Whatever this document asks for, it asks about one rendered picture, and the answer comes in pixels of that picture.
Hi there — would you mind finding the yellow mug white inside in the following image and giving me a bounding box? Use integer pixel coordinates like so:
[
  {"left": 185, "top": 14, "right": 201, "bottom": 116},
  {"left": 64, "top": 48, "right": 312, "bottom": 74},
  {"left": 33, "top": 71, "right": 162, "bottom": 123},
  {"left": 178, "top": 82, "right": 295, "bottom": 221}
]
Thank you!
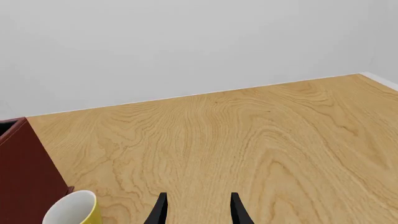
[{"left": 42, "top": 189, "right": 103, "bottom": 224}]

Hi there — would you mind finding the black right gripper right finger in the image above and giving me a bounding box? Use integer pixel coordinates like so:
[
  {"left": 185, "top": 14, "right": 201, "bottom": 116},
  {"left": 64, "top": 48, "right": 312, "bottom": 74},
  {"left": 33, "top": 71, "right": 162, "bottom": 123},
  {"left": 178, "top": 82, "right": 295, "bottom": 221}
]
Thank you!
[{"left": 230, "top": 192, "right": 256, "bottom": 224}]

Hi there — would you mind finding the red-brown desk caddy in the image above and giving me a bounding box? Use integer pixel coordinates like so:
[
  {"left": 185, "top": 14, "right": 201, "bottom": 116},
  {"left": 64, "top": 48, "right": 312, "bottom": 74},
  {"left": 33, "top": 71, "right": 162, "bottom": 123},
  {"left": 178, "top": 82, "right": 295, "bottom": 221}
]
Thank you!
[{"left": 0, "top": 117, "right": 75, "bottom": 224}]

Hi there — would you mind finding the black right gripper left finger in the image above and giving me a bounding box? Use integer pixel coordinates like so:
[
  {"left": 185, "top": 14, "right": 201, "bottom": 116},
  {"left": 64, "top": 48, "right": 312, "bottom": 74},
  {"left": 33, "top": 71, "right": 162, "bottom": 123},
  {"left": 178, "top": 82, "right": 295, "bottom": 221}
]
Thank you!
[{"left": 143, "top": 192, "right": 169, "bottom": 224}]

